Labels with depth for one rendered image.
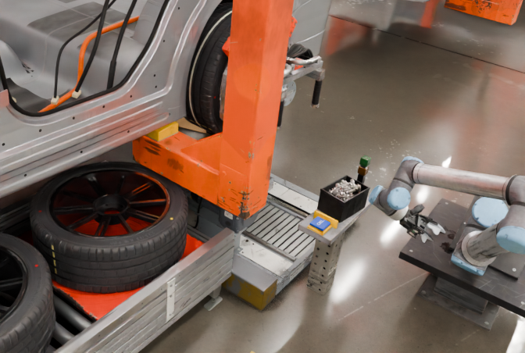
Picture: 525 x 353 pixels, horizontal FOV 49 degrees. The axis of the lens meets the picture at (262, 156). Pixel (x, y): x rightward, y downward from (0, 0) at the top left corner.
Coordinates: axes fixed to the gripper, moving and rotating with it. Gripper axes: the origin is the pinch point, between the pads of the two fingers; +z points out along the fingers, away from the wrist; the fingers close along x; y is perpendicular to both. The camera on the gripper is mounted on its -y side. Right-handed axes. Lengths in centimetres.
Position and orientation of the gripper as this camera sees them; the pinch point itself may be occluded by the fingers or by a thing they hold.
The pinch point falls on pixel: (437, 233)
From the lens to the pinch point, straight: 274.8
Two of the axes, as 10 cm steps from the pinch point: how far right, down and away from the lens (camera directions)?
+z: 8.1, 5.6, 1.5
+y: -3.1, 6.4, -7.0
